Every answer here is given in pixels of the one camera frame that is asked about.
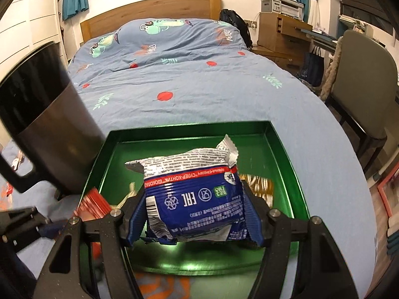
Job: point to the white wardrobe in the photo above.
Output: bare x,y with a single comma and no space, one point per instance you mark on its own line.
26,25

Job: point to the black backpack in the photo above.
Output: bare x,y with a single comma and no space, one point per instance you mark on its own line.
233,18

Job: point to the grey chair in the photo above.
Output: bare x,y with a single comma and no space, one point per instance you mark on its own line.
363,90

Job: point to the gold brown snack packet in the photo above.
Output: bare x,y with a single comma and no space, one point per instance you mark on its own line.
260,186

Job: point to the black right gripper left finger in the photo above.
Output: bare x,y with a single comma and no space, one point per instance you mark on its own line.
68,271

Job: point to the wooden headboard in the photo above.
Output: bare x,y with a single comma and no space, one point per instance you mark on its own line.
110,21

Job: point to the white printer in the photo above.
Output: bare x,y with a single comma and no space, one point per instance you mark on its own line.
291,8

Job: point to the dark cylindrical camera mount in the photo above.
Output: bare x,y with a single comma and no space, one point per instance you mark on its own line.
43,113

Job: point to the orange-brown snack packet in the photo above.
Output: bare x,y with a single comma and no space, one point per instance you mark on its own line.
92,206

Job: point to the wooden drawer cabinet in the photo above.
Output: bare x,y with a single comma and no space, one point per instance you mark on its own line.
281,39

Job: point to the beige snack packet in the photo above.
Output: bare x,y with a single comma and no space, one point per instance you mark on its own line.
132,192

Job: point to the dark tote bag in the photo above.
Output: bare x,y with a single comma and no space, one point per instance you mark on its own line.
313,67

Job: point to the blue patterned duvet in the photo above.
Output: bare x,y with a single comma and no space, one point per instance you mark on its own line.
201,73

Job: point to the blue white snack packet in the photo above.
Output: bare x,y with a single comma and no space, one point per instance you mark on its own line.
193,196

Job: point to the green tray box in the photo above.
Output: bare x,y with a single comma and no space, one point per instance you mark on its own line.
261,153

